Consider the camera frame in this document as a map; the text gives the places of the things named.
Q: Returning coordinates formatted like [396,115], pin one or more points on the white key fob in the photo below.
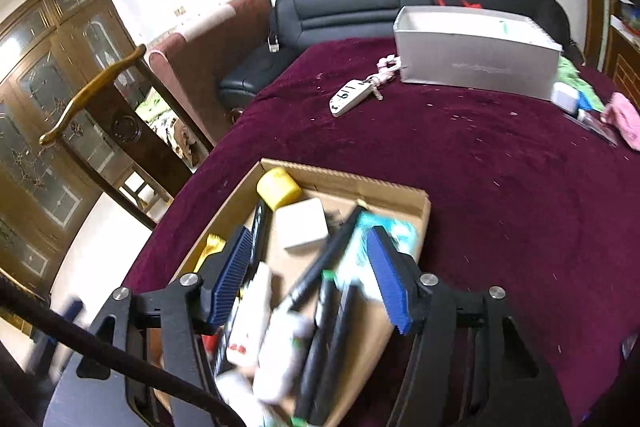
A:
[350,98]

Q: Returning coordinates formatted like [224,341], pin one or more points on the white bottle green label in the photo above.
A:
[235,399]
[282,357]

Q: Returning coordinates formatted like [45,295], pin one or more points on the small blue item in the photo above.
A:
[585,101]

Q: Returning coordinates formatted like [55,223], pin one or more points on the black marker olive cap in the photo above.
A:
[340,357]

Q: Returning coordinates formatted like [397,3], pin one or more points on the silver grey box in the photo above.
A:
[475,62]

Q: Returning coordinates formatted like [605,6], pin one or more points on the blue green box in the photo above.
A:
[627,19]

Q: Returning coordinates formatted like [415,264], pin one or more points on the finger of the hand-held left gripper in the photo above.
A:
[71,310]

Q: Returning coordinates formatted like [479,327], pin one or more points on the white charger cube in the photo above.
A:
[565,98]

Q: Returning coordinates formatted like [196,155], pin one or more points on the dark wooden chair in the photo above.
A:
[135,127]

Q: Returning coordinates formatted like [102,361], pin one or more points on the white box red marks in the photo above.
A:
[250,312]

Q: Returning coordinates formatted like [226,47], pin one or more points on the wooden glass door cabinet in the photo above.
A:
[45,107]

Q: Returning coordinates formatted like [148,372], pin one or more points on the black leather sofa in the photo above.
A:
[350,7]

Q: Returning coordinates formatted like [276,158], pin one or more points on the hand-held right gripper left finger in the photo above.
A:
[231,277]

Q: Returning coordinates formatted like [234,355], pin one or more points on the black marker grey cap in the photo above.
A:
[330,252]

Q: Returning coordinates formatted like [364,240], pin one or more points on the clear flat packet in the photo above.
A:
[592,127]

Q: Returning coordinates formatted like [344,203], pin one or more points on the wall switch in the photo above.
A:
[179,10]

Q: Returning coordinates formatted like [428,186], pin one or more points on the green cloth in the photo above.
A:
[587,84]

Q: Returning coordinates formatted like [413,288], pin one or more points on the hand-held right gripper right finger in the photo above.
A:
[391,282]

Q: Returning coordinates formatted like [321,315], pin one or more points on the teal tissue pack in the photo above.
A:
[400,232]

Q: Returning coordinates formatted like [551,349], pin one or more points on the brown armchair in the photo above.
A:
[215,57]

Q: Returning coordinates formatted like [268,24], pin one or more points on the gold snack packet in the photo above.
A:
[210,252]

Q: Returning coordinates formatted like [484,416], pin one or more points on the pink cloth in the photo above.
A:
[625,119]

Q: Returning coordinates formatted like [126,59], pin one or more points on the black marker green cap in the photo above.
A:
[315,347]

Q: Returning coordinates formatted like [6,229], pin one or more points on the cardboard box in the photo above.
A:
[390,202]

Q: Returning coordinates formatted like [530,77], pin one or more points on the patterned cloth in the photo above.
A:
[185,139]

